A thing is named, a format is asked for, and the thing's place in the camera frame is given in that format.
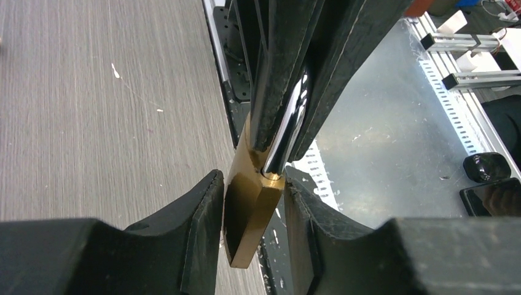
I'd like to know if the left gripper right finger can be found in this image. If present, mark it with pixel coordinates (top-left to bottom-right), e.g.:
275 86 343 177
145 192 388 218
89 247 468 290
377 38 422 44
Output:
284 167 520 294

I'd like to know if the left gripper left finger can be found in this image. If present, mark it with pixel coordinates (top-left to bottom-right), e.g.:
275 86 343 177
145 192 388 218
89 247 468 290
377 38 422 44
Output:
1 170 224 294

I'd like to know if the black smartphone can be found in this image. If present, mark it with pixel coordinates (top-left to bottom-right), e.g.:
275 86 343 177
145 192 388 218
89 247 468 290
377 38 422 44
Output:
460 178 520 217

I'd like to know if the black round device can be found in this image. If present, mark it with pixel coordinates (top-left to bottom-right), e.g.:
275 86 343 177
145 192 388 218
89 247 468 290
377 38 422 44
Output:
463 152 511 183

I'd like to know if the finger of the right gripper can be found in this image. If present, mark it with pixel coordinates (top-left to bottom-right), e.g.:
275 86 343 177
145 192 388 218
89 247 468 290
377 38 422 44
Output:
249 1 324 152
289 0 411 160

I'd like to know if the brass padlock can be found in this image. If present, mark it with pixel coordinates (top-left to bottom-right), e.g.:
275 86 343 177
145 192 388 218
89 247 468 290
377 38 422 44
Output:
222 65 311 269

